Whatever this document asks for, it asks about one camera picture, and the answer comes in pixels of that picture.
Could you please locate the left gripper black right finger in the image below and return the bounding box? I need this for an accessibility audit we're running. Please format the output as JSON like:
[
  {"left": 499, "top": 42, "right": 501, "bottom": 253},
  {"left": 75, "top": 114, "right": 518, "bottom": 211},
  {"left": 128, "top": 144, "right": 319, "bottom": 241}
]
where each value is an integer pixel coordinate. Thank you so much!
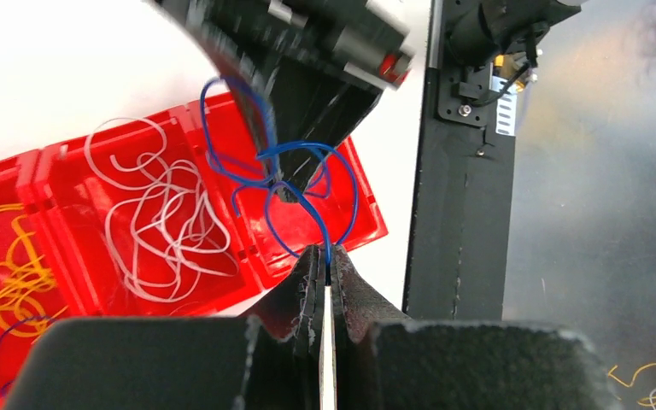
[{"left": 331, "top": 247, "right": 620, "bottom": 409}]

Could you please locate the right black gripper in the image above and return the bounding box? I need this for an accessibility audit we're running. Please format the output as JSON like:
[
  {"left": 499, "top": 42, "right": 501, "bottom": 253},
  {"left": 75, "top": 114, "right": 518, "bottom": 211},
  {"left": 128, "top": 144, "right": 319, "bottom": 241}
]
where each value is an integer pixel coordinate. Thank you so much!
[{"left": 152, "top": 1, "right": 413, "bottom": 187}]

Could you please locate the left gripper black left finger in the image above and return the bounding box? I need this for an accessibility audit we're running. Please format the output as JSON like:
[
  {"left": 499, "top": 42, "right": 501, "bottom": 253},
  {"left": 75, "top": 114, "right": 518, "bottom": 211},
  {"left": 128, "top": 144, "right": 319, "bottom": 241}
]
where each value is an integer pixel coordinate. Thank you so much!
[{"left": 4, "top": 245, "right": 325, "bottom": 409}]

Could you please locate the yellow wire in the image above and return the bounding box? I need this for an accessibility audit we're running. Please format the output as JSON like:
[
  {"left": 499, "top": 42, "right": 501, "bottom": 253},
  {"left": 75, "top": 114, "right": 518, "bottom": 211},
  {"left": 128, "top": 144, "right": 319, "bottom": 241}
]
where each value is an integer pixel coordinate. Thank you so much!
[{"left": 0, "top": 203, "right": 70, "bottom": 352}]

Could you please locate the red front bin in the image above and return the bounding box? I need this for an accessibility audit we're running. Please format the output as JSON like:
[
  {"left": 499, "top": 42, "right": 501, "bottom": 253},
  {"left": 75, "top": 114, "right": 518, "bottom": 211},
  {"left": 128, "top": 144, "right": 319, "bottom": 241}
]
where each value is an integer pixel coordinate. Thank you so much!
[{"left": 186, "top": 92, "right": 390, "bottom": 290}]

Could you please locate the red middle bin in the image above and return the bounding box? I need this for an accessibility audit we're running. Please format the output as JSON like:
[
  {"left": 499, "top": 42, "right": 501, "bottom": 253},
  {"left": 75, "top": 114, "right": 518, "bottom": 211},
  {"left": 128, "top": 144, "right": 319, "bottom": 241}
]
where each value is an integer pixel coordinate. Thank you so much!
[{"left": 30, "top": 106, "right": 260, "bottom": 316}]

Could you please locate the red bin near yellow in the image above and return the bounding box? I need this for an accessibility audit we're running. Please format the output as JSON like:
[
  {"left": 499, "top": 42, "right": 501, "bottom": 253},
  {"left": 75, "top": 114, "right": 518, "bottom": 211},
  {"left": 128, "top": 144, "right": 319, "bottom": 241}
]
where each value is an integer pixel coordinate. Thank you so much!
[{"left": 0, "top": 150, "right": 70, "bottom": 403}]

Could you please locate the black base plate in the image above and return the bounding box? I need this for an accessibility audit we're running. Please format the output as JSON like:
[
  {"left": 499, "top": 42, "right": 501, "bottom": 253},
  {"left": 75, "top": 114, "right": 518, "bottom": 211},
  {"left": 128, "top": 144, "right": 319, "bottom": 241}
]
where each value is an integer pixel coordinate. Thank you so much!
[{"left": 402, "top": 1, "right": 581, "bottom": 320}]

